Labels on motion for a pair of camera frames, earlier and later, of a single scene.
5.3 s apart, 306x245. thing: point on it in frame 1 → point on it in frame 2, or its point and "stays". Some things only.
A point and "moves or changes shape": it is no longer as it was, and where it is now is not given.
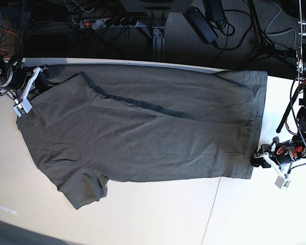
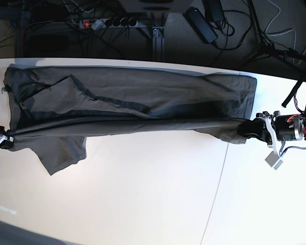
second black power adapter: (214, 11) stays
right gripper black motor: (285, 152) → (288, 127)
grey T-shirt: (127, 123) moves or changes shape
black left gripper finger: (42, 83) → (6, 144)
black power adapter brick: (201, 24) stays
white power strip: (99, 23) stays
